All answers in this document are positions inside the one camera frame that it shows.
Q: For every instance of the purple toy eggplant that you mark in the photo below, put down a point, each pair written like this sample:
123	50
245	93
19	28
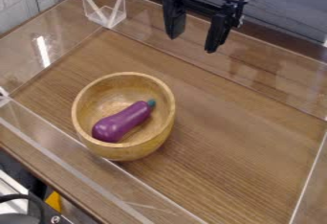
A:
111	128

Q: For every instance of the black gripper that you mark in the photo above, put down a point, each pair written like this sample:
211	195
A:
175	17

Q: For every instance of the clear acrylic tray wall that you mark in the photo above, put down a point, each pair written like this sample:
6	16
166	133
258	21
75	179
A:
245	158

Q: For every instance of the clear acrylic corner bracket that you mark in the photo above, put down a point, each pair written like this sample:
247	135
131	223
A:
106	16

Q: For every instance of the brown wooden bowl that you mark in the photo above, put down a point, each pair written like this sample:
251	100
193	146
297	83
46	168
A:
109	95

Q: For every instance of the yellow black device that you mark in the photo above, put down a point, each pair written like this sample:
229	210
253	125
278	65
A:
53	216

